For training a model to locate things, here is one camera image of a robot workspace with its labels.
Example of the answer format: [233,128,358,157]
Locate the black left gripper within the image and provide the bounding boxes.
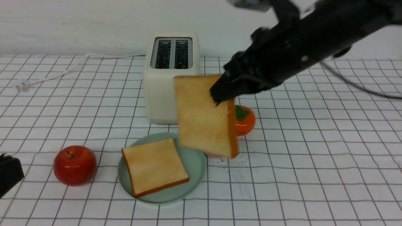
[0,153,24,198]

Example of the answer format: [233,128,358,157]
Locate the light green plate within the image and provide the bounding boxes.
[117,132,207,205]

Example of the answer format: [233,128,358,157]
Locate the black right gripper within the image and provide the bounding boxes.
[209,0,401,106]

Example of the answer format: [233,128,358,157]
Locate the white power cord with plug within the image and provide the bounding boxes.
[16,54,147,92]

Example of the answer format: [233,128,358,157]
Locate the toast slice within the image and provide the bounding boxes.
[174,75,239,159]
[122,137,190,198]

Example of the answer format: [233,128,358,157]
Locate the pink peach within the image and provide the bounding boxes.
[204,153,225,159]

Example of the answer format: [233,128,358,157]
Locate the orange persimmon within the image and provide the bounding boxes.
[235,105,256,136]

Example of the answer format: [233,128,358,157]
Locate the red apple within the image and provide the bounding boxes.
[53,145,97,186]

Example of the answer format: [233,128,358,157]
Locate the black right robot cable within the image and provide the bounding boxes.
[320,60,402,100]

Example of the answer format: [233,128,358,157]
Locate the cream white toaster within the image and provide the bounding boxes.
[142,31,200,124]

